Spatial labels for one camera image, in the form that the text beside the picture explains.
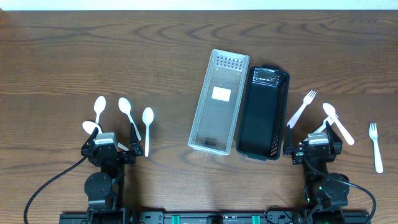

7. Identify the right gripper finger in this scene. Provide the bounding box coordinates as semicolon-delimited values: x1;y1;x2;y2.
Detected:
283;125;292;150
325;121;342;146

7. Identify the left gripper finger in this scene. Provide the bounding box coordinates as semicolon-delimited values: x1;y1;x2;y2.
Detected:
83;127;99;149
129;123;139;149

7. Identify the white plastic fork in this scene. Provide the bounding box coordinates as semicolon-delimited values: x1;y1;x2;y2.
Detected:
369;123;384;174
314;116;335;133
287;90;317;129

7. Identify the white plastic spoon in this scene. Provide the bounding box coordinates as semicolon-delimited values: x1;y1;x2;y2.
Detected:
93;96;106;124
322;103;355;145
142;107;154;157
118;97;142;141

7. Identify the white plastic spoon crossing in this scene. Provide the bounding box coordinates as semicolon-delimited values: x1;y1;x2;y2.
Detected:
82;121;129;151

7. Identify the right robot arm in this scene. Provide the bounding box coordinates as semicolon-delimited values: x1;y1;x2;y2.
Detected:
283;124;349;224

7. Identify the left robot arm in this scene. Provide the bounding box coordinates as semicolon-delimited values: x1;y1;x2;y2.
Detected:
81;124;144;224

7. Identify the black perforated plastic basket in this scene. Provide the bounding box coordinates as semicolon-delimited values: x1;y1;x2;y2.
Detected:
236;65;290;161

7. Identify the clear perforated plastic basket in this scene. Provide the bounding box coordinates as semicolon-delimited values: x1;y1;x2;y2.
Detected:
188;49;250;156

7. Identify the left black cable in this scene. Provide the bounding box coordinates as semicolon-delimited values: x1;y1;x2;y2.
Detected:
23;155;90;224

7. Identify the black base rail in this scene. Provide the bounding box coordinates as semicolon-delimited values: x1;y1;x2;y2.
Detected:
59;210;369;224

